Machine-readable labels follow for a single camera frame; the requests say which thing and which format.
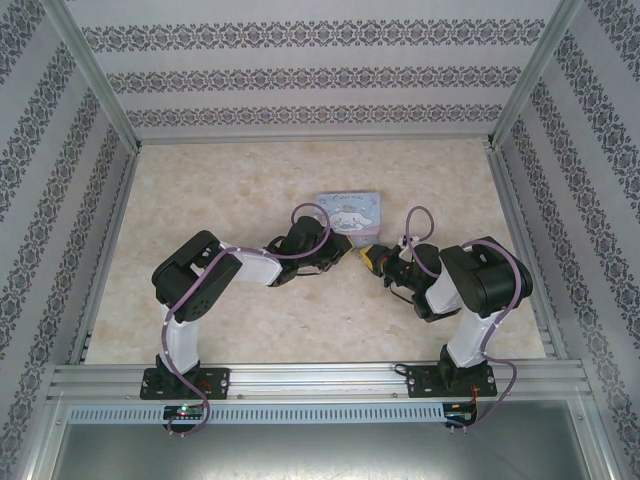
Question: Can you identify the small control circuit board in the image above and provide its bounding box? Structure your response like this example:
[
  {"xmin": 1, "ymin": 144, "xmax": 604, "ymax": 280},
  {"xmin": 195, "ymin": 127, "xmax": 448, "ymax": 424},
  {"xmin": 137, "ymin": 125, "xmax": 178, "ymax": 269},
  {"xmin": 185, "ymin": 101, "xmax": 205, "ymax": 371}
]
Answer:
[
  {"xmin": 163, "ymin": 403, "xmax": 207, "ymax": 421},
  {"xmin": 443, "ymin": 406, "xmax": 480, "ymax": 427}
]

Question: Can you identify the grey metal panel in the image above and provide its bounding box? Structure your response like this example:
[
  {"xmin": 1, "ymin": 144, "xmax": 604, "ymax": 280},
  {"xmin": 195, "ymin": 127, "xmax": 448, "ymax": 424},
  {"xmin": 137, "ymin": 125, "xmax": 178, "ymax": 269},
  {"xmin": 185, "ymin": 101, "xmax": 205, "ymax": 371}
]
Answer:
[{"xmin": 48, "ymin": 418, "xmax": 610, "ymax": 480}]

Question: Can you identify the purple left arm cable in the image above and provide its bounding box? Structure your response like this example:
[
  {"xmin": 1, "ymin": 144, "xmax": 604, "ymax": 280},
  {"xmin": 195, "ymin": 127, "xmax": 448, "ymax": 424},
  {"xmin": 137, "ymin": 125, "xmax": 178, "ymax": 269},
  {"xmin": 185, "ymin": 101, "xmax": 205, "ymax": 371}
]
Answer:
[{"xmin": 162, "ymin": 201, "xmax": 338, "ymax": 439}]

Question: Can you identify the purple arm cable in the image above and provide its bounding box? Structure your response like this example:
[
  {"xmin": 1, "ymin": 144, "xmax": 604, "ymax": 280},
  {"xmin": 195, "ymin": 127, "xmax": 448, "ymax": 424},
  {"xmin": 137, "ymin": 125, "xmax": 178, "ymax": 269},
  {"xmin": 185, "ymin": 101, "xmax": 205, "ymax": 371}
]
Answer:
[
  {"xmin": 162, "ymin": 201, "xmax": 338, "ymax": 439},
  {"xmin": 404, "ymin": 205, "xmax": 533, "ymax": 432}
]

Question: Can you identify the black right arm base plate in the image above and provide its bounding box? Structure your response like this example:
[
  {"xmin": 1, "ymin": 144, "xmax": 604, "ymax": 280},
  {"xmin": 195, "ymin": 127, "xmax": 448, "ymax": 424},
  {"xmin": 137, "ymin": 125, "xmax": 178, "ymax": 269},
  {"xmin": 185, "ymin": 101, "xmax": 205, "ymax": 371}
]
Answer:
[{"xmin": 406, "ymin": 363, "xmax": 498, "ymax": 400}]

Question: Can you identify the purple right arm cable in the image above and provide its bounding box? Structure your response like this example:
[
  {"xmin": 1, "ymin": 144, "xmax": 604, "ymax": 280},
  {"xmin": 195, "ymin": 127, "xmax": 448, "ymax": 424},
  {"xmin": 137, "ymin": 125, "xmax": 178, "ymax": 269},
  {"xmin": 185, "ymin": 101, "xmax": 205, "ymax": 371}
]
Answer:
[{"xmin": 404, "ymin": 205, "xmax": 533, "ymax": 432}]

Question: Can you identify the aluminium frame side rail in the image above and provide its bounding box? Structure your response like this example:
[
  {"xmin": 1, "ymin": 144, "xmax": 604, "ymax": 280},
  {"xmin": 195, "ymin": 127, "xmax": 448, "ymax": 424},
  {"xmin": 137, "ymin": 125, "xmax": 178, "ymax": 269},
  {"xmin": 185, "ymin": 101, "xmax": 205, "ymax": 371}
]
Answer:
[
  {"xmin": 485, "ymin": 143, "xmax": 570, "ymax": 362},
  {"xmin": 68, "ymin": 143, "xmax": 145, "ymax": 367}
]

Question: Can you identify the wide aluminium mounting rail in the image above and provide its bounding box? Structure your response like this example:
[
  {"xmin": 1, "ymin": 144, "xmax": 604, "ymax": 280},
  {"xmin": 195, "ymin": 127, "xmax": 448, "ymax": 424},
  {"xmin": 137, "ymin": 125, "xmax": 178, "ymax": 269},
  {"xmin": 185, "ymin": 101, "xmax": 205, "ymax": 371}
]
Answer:
[{"xmin": 46, "ymin": 359, "xmax": 595, "ymax": 402}]

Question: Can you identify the white slotted cable duct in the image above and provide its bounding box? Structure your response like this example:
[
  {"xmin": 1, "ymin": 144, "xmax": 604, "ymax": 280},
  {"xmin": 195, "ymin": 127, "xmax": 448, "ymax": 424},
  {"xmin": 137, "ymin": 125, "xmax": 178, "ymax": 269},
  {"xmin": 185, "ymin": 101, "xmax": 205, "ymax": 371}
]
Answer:
[{"xmin": 66, "ymin": 403, "xmax": 447, "ymax": 424}]

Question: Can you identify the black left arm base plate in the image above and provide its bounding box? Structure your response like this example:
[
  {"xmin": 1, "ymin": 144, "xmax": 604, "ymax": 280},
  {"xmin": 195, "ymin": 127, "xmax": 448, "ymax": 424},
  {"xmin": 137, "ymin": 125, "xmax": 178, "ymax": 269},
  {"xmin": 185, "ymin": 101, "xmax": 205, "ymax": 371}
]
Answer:
[{"xmin": 141, "ymin": 366, "xmax": 232, "ymax": 402}]

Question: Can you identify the aluminium frame corner post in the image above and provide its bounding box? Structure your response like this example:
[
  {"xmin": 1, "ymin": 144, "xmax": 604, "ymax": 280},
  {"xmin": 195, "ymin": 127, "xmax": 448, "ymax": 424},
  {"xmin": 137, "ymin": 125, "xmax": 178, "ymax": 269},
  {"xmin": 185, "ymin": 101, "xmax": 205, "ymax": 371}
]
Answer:
[
  {"xmin": 485, "ymin": 0, "xmax": 590, "ymax": 150},
  {"xmin": 52, "ymin": 0, "xmax": 144, "ymax": 150}
]

